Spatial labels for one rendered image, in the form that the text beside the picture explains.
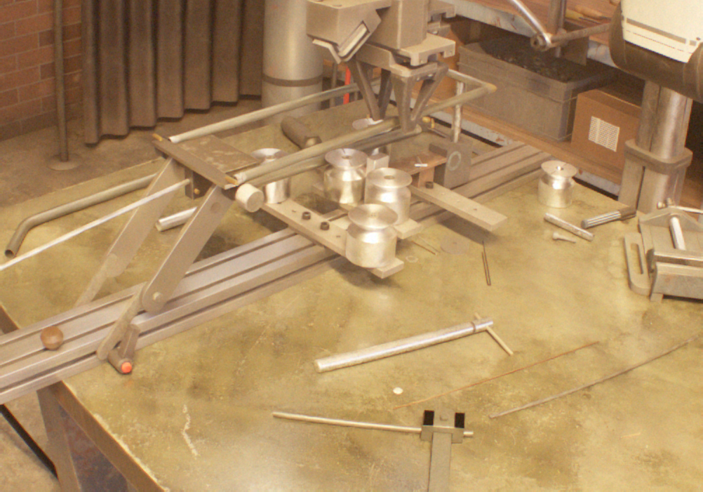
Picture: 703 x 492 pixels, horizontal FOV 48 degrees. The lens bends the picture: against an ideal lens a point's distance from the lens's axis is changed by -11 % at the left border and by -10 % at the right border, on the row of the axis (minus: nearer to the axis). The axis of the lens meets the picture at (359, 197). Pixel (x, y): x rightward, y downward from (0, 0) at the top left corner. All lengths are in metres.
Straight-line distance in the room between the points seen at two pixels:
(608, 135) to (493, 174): 1.29
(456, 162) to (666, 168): 0.54
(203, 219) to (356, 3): 0.24
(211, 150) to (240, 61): 2.99
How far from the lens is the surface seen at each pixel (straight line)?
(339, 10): 0.79
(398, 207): 0.96
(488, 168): 1.17
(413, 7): 0.84
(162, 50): 3.58
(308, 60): 2.87
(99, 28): 3.38
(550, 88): 2.49
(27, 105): 3.75
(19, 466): 2.02
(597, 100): 2.44
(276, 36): 2.85
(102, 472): 1.20
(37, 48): 3.70
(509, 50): 2.88
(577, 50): 2.33
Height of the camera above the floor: 1.38
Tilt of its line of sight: 26 degrees down
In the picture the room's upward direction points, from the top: 4 degrees clockwise
